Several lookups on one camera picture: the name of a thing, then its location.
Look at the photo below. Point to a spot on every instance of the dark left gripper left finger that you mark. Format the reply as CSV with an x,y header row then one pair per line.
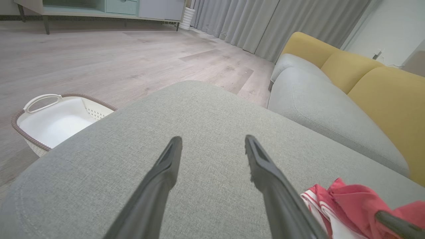
x,y
152,192

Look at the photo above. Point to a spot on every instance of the long grey sofa seat cushion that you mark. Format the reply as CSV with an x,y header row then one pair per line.
x,y
325,113

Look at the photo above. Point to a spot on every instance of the white ribbed vase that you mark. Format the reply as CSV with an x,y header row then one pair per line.
x,y
187,18

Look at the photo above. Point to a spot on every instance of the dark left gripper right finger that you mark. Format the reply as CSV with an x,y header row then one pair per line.
x,y
275,196

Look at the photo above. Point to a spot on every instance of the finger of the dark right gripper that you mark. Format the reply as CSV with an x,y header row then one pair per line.
x,y
401,229

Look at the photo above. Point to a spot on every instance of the yellow sofa back cushion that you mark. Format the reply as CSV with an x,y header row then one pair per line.
x,y
348,68
395,106
308,48

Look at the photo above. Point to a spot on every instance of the white laundry basket brown rim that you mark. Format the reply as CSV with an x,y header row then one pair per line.
x,y
56,122

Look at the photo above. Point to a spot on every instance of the red printed basketball jersey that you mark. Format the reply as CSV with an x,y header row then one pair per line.
x,y
352,209

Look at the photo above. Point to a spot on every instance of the white wall plug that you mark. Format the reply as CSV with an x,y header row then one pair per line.
x,y
378,53

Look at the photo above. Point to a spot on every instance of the grey pleated curtain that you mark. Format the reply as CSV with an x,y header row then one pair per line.
x,y
282,23

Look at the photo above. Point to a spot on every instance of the grey teal sideboard cabinet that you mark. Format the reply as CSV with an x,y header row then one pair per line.
x,y
99,8

